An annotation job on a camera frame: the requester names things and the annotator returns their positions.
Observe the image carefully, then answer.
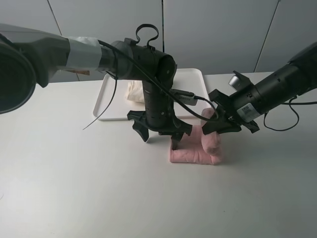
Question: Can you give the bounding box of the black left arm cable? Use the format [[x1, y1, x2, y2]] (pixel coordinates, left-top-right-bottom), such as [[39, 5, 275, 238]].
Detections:
[[83, 24, 218, 131]]

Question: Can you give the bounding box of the white plastic tray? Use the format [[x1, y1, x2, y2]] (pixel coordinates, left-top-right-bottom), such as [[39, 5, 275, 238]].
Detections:
[[93, 68, 208, 120]]

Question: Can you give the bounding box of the cream white towel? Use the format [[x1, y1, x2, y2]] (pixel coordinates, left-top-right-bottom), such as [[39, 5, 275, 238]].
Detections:
[[125, 81, 144, 103]]

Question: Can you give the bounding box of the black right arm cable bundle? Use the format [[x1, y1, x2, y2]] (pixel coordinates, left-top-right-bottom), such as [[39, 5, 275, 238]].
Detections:
[[263, 95, 317, 131]]

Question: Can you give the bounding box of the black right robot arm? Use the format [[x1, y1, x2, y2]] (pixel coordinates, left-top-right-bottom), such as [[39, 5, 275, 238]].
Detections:
[[202, 43, 317, 135]]

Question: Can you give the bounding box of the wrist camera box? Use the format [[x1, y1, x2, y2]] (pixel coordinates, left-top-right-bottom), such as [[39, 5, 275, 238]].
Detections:
[[170, 89, 198, 106], [228, 70, 252, 91]]

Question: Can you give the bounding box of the pink towel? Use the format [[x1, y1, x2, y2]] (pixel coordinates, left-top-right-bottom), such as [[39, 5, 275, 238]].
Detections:
[[169, 120, 223, 165]]

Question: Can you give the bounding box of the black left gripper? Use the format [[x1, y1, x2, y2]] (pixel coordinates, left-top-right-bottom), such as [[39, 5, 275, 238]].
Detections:
[[127, 111, 192, 150]]

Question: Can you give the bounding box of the black left camera cable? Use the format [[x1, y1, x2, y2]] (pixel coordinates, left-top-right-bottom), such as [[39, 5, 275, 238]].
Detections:
[[193, 95, 219, 122]]

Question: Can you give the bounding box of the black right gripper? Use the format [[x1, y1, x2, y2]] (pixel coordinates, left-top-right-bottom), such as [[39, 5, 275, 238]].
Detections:
[[202, 89, 260, 135]]

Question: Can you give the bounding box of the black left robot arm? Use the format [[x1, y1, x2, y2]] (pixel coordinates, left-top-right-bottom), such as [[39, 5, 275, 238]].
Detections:
[[0, 24, 192, 149]]

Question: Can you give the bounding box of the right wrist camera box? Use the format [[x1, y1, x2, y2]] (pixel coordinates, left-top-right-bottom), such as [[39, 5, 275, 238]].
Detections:
[[228, 70, 252, 91]]

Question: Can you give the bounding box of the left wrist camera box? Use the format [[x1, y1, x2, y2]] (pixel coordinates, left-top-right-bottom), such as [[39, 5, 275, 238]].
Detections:
[[170, 89, 198, 106]]

